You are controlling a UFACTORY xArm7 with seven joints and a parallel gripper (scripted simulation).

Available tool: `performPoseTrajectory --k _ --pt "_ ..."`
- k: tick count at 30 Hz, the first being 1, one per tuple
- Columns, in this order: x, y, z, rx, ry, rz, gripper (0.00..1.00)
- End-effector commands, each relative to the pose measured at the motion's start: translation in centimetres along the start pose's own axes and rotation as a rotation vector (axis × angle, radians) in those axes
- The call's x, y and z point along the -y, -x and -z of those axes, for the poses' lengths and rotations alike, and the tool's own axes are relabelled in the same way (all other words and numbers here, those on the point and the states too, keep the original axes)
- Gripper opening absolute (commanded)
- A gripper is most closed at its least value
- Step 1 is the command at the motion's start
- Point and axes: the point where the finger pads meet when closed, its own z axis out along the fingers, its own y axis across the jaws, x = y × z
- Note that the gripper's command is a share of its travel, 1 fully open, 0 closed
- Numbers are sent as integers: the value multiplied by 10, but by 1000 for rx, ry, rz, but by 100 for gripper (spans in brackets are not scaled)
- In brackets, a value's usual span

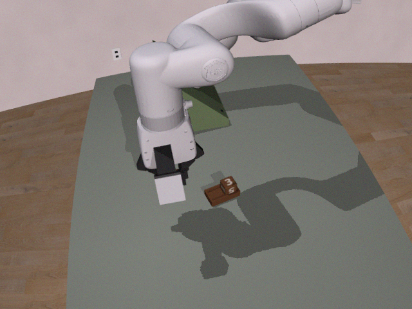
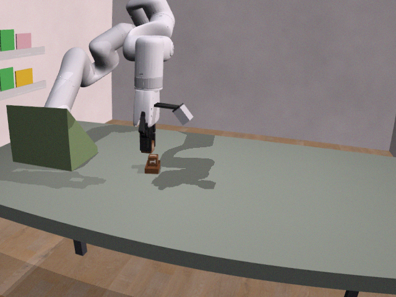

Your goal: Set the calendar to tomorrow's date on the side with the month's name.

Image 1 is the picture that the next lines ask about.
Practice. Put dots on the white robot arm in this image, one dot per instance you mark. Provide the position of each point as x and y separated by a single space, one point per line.
197 54

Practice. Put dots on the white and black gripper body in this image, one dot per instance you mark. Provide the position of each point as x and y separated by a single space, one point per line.
181 138

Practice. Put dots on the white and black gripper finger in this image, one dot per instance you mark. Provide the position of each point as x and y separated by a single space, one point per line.
141 167
184 166

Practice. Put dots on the brown wooden tray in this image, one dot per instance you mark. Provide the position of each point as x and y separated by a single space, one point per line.
216 196

